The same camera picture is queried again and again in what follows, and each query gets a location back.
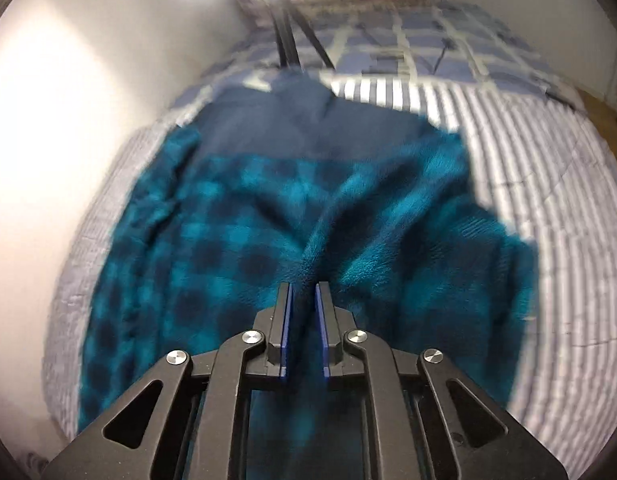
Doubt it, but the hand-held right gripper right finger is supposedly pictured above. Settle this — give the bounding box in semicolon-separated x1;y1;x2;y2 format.
316;282;569;480

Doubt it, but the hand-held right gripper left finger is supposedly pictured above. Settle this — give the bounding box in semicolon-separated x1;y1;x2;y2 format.
48;282;294;480

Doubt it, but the teal plaid fleece shirt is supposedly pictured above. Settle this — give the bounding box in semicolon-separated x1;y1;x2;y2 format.
77;80;539;480

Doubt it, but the blue checked bed sheet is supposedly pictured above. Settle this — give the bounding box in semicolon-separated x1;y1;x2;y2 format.
168;0;587;126

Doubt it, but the black ring light cable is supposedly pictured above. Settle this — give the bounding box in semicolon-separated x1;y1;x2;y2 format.
431;40;582;111

